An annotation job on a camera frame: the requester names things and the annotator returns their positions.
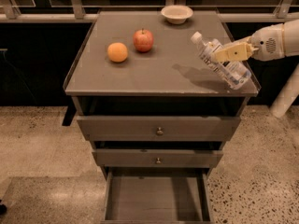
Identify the grey drawer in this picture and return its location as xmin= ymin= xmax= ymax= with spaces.
xmin=93 ymin=148 xmax=223 ymax=168
xmin=78 ymin=116 xmax=240 ymax=141
xmin=101 ymin=174 xmax=215 ymax=224

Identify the metal window railing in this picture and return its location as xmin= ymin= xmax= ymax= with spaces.
xmin=0 ymin=0 xmax=299 ymax=22

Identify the orange fruit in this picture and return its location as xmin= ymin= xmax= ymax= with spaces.
xmin=107 ymin=43 xmax=128 ymax=63

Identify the grey drawer cabinet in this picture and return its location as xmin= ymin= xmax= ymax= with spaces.
xmin=63 ymin=8 xmax=262 ymax=179

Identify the grey bottom drawer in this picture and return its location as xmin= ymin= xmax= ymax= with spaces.
xmin=101 ymin=174 xmax=215 ymax=224

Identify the blue plastic bottle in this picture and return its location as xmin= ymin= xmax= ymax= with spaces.
xmin=191 ymin=32 xmax=251 ymax=90

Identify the red apple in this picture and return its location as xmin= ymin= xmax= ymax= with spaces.
xmin=133 ymin=29 xmax=153 ymax=52

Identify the brass drawer knob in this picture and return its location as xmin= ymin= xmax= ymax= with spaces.
xmin=156 ymin=127 xmax=164 ymax=136
xmin=155 ymin=158 xmax=162 ymax=164

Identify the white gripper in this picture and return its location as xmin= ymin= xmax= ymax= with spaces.
xmin=211 ymin=23 xmax=285 ymax=63

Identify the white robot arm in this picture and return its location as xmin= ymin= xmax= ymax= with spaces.
xmin=211 ymin=20 xmax=299 ymax=63

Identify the brass middle drawer knob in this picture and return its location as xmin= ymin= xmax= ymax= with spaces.
xmin=155 ymin=158 xmax=162 ymax=164

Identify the black shoe tip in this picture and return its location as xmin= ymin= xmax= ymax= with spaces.
xmin=0 ymin=200 xmax=7 ymax=215

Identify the brass top drawer knob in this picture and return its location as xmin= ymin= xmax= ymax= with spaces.
xmin=156 ymin=127 xmax=164 ymax=136

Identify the grey middle drawer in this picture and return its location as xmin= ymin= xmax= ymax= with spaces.
xmin=93 ymin=148 xmax=223 ymax=168

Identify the white round pillar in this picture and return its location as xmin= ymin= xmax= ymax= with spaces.
xmin=270 ymin=64 xmax=299 ymax=118

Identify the grey top drawer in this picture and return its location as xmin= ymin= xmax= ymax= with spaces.
xmin=78 ymin=116 xmax=240 ymax=141

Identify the white bowl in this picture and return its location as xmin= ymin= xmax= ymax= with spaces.
xmin=161 ymin=5 xmax=193 ymax=24

